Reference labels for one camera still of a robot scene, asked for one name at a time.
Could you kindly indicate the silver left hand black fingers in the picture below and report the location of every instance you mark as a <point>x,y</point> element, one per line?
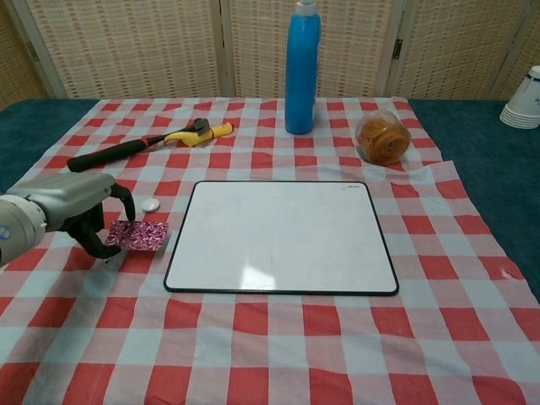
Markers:
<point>71,196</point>

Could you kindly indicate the small white bottle cap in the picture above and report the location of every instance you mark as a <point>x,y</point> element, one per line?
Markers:
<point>149,205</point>

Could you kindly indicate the woven bamboo screen panel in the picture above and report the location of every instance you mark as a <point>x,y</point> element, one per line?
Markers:
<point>529,38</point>
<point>451,46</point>
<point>354,46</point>
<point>135,46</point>
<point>14,63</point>

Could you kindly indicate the small metal screen hinge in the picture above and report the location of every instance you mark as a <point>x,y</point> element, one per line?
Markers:
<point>397,49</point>
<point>32,51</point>

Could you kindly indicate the white board with black rim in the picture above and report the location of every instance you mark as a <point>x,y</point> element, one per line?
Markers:
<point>280,236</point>

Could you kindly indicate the red white checkered tablecloth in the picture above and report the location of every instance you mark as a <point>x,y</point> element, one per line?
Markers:
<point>270,346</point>

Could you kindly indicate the blue pump bottle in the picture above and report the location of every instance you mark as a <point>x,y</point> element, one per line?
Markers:
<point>301,76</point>

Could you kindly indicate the clear jar of rubber bands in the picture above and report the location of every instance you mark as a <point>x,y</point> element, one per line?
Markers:
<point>384,139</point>

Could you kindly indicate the stack of white paper cups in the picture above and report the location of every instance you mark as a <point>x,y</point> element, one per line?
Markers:
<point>523,105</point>

